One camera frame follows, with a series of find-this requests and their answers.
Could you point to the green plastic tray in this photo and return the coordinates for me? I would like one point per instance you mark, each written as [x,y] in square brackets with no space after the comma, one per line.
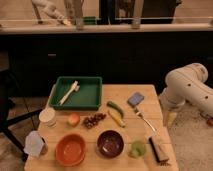
[88,97]

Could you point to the blue sponge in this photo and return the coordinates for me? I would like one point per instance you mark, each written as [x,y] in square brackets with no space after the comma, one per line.
[135,99]

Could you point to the silver fork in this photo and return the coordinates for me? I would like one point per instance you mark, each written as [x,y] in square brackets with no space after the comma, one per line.
[139,114]

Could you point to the yellow banana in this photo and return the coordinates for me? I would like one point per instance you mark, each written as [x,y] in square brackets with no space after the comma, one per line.
[117,118]

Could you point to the orange bowl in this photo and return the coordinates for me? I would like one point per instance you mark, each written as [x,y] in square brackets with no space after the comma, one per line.
[70,150]

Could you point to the dark purple bowl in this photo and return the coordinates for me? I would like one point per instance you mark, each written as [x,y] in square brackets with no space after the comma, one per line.
[110,144]

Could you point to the white paper cup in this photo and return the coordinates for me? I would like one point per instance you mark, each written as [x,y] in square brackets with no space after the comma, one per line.
[48,117]

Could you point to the green cucumber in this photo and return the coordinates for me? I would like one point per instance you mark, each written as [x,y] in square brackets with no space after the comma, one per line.
[116,107]

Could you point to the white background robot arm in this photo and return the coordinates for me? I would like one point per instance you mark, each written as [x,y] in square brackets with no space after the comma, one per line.
[50,9]

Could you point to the clear plastic container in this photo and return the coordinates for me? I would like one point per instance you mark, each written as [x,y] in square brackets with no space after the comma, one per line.
[35,145]

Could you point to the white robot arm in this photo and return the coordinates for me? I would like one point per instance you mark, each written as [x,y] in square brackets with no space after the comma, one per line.
[187,84]

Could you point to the bunch of dark grapes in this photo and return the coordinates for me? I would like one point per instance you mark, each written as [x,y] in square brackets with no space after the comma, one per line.
[93,120]

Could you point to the black scrub brush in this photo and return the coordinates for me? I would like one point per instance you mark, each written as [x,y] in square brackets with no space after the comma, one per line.
[160,155]

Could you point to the green plastic cup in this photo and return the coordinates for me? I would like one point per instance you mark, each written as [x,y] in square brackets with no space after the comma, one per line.
[138,149]

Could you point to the white dish brush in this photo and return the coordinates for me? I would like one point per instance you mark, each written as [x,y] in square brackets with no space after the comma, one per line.
[74,87]

